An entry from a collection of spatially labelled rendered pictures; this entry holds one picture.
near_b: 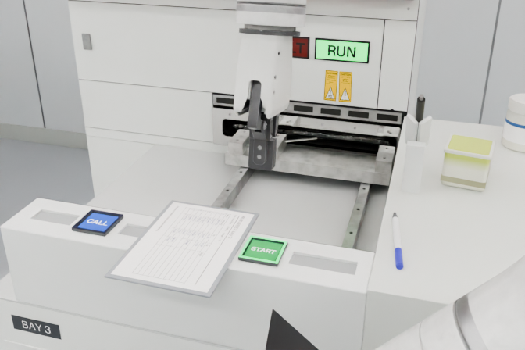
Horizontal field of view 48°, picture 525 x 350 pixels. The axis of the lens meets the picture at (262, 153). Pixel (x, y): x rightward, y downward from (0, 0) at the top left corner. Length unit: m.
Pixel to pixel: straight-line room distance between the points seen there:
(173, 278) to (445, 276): 0.35
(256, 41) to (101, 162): 1.00
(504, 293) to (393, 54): 0.85
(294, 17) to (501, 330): 0.40
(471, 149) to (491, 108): 1.88
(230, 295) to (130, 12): 0.81
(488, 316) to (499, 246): 0.41
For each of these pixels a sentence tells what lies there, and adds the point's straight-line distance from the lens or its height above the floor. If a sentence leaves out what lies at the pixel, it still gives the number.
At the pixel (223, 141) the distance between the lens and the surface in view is 1.43.
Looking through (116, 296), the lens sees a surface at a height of 0.87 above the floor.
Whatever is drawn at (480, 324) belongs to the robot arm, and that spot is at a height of 1.12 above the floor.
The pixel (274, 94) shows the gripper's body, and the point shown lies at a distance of 0.69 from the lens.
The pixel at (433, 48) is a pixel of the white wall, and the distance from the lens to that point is 2.81.
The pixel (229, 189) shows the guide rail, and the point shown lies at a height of 0.85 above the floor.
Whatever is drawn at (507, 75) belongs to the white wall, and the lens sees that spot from 2.85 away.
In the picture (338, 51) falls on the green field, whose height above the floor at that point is 1.10.
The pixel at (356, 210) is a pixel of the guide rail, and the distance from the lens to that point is 1.16.
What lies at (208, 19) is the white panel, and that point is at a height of 1.15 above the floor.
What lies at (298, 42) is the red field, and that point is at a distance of 1.30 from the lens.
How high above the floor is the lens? 1.43
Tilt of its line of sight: 25 degrees down
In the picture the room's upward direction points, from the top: straight up
